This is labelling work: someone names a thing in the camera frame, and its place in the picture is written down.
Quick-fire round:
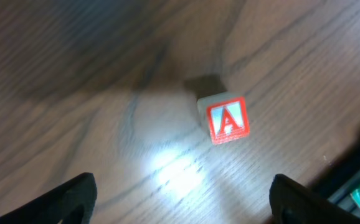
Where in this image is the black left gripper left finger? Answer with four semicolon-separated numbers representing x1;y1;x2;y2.
0;172;97;224

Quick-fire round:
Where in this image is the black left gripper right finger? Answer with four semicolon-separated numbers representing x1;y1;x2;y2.
269;174;360;224

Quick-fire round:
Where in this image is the red letter A block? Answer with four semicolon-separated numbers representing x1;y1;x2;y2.
197;92;250;145

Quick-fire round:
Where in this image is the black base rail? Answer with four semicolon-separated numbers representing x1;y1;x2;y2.
308;132;360;218

